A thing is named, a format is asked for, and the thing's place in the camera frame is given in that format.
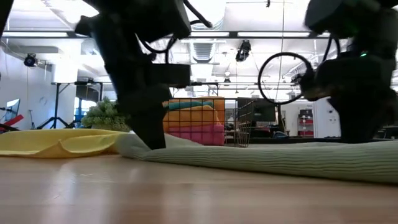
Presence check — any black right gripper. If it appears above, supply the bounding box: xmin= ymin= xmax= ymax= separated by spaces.
xmin=317 ymin=51 xmax=398 ymax=144

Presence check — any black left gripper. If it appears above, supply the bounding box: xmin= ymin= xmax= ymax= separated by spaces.
xmin=74 ymin=15 xmax=172 ymax=151

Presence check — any teal microfiber towel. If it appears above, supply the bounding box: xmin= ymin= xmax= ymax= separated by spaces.
xmin=164 ymin=100 xmax=215 ymax=111

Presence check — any light green microfiber towel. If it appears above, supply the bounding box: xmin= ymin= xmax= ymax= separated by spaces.
xmin=114 ymin=132 xmax=398 ymax=185

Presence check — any yellow microfiber towel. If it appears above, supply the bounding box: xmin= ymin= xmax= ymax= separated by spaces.
xmin=0 ymin=128 xmax=129 ymax=159

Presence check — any white column with devices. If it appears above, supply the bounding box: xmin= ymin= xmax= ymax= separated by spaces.
xmin=313 ymin=98 xmax=342 ymax=138

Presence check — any green artificial plant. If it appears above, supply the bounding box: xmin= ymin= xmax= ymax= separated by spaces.
xmin=80 ymin=96 xmax=132 ymax=133

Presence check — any red tool cart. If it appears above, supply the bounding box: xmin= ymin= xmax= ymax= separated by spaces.
xmin=297 ymin=108 xmax=314 ymax=137

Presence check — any black hanging monitor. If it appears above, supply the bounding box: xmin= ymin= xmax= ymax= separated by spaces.
xmin=75 ymin=81 xmax=103 ymax=103

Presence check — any black background case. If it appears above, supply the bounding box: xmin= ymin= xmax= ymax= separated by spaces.
xmin=237 ymin=97 xmax=277 ymax=123

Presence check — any computer monitor with red shape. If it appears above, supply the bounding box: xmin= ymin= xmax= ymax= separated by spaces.
xmin=0 ymin=98 xmax=24 ymax=132

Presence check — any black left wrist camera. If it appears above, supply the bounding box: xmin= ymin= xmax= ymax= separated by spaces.
xmin=151 ymin=63 xmax=192 ymax=88

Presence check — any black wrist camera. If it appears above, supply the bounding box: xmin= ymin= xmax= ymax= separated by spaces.
xmin=151 ymin=63 xmax=192 ymax=88
xmin=298 ymin=70 xmax=332 ymax=102

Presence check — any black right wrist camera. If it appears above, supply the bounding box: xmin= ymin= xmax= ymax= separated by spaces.
xmin=298 ymin=70 xmax=332 ymax=102

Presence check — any black background rig frame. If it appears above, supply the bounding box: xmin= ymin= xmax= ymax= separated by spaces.
xmin=36 ymin=80 xmax=105 ymax=130
xmin=185 ymin=81 xmax=220 ymax=98

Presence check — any black aluminium table frame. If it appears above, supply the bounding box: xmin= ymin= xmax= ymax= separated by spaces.
xmin=223 ymin=138 xmax=343 ymax=145

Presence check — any copper wire basket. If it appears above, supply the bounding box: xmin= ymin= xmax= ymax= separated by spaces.
xmin=161 ymin=96 xmax=254 ymax=148

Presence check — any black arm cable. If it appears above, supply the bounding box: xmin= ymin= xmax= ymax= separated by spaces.
xmin=183 ymin=0 xmax=214 ymax=29
xmin=257 ymin=51 xmax=315 ymax=106

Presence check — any black ceiling camera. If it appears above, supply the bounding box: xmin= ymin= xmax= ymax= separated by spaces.
xmin=234 ymin=39 xmax=252 ymax=63
xmin=23 ymin=52 xmax=39 ymax=68

